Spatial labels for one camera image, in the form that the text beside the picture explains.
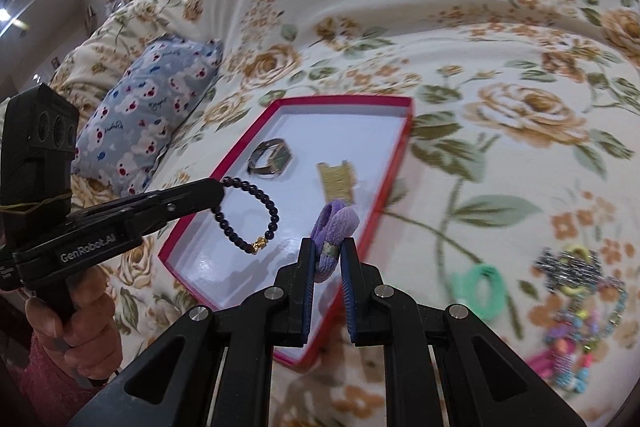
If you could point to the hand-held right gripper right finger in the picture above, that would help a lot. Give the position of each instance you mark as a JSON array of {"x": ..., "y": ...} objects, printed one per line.
[{"x": 350, "y": 302}]

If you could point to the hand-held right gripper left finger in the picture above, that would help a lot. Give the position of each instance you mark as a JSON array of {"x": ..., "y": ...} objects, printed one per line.
[{"x": 307, "y": 297}]

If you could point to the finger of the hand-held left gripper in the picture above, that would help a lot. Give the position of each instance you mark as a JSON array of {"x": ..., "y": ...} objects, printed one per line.
[{"x": 190, "y": 197}]

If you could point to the green hair scrunchie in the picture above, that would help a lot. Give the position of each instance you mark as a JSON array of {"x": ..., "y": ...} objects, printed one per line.
[{"x": 462, "y": 287}]

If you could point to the red shallow box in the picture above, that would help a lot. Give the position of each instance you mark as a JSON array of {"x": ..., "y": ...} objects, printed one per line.
[{"x": 325, "y": 142}]

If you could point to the pink hair clip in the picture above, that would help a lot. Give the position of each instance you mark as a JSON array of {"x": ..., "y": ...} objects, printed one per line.
[{"x": 540, "y": 363}]

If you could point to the person's left forearm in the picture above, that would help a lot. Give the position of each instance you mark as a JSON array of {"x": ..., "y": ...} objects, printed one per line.
[{"x": 50, "y": 387}]

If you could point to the person's left hand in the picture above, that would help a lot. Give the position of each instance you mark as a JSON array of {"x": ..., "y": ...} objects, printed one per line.
[{"x": 90, "y": 337}]

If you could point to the yellow rubber band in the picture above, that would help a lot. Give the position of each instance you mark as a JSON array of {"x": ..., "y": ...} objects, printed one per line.
[{"x": 30, "y": 206}]

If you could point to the blue bear print pillow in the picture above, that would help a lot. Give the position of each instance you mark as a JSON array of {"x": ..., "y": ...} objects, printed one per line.
[{"x": 150, "y": 107}]

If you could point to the gold hair claw clip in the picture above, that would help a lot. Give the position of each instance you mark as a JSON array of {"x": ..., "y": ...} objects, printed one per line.
[{"x": 336, "y": 182}]

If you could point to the floral quilt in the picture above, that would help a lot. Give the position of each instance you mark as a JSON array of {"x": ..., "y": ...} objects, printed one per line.
[{"x": 400, "y": 32}]

